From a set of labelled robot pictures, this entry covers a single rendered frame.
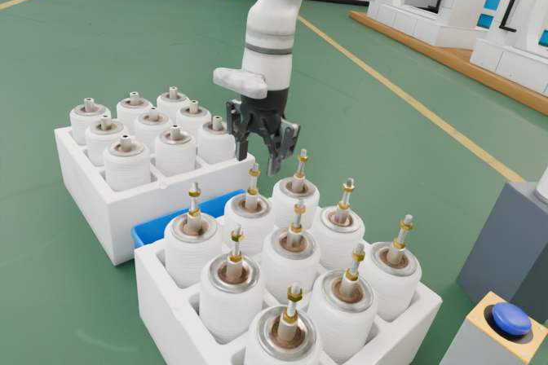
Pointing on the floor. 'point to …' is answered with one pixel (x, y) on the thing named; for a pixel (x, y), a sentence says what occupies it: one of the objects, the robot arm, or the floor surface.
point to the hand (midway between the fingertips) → (257, 160)
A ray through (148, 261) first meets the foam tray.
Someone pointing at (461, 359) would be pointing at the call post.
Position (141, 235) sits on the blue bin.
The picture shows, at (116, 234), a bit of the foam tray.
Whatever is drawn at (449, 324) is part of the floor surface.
